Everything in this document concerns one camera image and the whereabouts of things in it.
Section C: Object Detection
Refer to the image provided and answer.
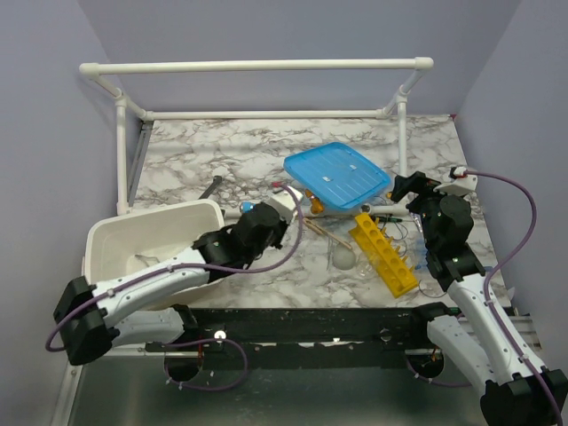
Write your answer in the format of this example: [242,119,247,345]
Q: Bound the black metal rod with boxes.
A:
[199,176,223,200]

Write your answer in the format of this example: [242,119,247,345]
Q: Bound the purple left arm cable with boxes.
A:
[45,182,305,391]

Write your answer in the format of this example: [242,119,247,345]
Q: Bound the white PVC pipe frame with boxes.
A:
[79,57,434,216]

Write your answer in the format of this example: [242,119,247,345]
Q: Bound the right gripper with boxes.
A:
[392,170,466,249]

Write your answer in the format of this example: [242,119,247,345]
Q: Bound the blue plastic bin lid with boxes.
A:
[283,142,391,211]

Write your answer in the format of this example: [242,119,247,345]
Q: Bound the wooden test tube clamp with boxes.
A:
[303,217,353,250]

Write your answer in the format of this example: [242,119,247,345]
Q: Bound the white plastic bin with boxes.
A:
[83,199,225,324]

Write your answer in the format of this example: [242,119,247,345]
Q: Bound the metal crucible tongs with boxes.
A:
[134,254,160,267]

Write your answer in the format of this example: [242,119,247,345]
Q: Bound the yellow test tube rack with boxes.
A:
[349,213,419,298]

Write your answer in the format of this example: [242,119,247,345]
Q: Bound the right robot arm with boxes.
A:
[391,167,567,425]

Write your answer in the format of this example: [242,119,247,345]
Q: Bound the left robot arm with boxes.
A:
[45,184,304,366]

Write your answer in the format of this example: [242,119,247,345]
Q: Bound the orange hose connector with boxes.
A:
[304,189,325,215]

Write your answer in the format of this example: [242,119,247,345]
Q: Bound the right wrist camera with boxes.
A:
[434,166,477,197]

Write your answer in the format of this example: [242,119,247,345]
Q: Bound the frosted watch glass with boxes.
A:
[332,245,357,271]

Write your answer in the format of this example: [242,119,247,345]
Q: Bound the black mounting rail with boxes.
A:
[147,302,457,369]

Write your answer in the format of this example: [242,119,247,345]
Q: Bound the blue hose nozzle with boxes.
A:
[240,201,255,213]

